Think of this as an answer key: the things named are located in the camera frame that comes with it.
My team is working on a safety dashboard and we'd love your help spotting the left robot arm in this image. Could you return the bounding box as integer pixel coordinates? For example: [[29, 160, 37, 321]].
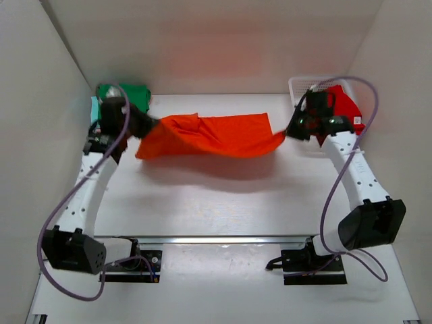
[[41, 97, 158, 274]]

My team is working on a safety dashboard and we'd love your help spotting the teal folded t shirt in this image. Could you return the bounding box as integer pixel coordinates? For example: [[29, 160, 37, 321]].
[[90, 96, 99, 123]]

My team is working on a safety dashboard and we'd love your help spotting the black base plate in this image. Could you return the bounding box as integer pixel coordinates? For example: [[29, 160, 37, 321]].
[[105, 244, 163, 284], [265, 248, 348, 286]]

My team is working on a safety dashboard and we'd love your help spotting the green folded t shirt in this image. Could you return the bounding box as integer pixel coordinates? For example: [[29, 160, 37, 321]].
[[94, 83, 152, 119]]

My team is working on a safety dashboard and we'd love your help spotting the white plastic basket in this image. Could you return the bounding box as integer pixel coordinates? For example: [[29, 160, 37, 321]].
[[288, 76, 358, 109]]

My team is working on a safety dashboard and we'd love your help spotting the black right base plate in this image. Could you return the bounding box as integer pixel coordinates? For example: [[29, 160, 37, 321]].
[[265, 248, 348, 286]]

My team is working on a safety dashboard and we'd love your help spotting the orange t shirt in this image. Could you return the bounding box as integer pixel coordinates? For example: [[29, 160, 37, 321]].
[[135, 113, 286, 160]]

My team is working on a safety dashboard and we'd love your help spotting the red t shirt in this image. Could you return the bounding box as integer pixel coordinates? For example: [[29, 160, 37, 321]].
[[324, 85, 365, 136]]

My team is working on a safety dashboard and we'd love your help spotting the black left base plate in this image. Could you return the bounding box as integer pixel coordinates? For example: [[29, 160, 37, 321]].
[[105, 244, 163, 284]]

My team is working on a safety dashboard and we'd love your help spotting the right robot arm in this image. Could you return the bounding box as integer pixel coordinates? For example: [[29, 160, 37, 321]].
[[286, 90, 406, 271]]

